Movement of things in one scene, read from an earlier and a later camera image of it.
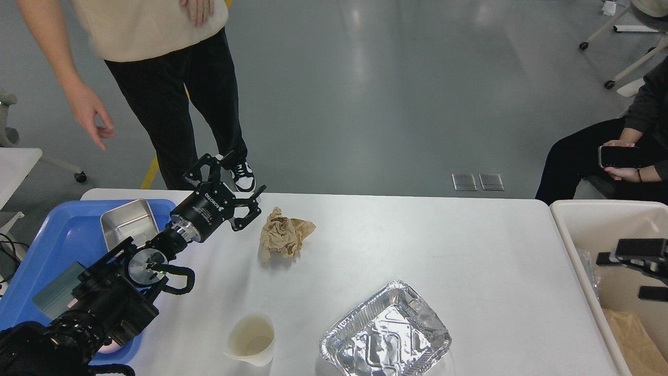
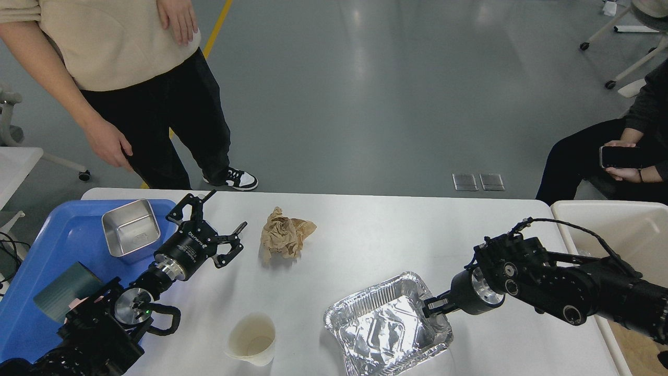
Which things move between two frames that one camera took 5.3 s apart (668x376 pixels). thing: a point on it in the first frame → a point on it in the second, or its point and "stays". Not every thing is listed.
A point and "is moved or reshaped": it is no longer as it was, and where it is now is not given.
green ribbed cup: x=54 y=298 stays
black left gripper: x=211 y=204 → x=183 y=254
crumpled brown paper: x=282 y=236 stays
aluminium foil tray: x=395 y=333 is moved or reshaped
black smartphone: x=619 y=156 stays
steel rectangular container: x=135 y=220 stays
